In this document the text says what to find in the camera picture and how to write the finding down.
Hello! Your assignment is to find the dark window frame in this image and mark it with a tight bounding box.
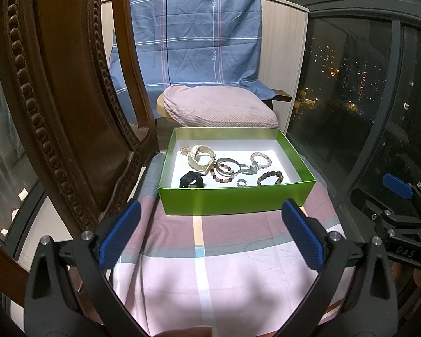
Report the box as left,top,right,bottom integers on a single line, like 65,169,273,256
284,0,421,211

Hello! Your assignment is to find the white cabinet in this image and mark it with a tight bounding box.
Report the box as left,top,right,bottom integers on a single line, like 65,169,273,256
259,0,310,133

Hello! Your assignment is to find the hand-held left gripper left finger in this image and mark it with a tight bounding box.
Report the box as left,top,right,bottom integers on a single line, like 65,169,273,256
24,198,151,337

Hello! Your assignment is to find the silver bangle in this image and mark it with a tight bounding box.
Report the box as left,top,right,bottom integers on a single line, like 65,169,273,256
216,157,241,177

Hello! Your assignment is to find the black wristband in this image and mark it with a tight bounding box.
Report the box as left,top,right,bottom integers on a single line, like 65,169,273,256
179,170,205,189

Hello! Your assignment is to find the pink and red bead bracelet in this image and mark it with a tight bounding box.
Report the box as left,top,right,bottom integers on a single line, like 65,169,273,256
210,163,236,185

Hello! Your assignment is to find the dark wooden chair armrest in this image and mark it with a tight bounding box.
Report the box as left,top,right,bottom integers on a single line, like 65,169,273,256
263,88,292,113

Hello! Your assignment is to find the green cardboard box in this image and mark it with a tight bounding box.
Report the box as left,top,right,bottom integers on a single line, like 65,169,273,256
157,127,317,216

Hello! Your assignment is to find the cream wristwatch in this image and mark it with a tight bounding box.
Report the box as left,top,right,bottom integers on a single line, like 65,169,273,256
188,144,216,177

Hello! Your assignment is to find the pink cushion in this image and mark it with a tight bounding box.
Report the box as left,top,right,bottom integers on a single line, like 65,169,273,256
156,85,279,129

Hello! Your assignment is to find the pink plaid blanket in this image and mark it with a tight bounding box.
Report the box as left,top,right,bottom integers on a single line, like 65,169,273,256
110,152,356,337

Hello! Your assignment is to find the carved wooden chair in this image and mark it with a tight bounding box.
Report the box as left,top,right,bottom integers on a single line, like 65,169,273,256
0,0,159,309

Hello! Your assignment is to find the pale pink bead bracelet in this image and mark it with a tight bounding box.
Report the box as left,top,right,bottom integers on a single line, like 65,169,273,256
250,152,273,169

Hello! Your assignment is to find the brown bead bracelet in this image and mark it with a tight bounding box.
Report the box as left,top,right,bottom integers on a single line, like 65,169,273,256
256,170,284,186

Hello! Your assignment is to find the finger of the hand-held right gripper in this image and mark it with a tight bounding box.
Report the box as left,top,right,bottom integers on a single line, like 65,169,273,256
382,173,421,218
350,188,393,227

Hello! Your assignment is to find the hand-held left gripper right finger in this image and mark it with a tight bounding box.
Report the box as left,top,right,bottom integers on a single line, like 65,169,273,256
274,198,398,337

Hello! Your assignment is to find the blue plaid cloth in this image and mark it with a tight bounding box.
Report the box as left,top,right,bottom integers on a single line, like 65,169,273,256
108,0,276,126

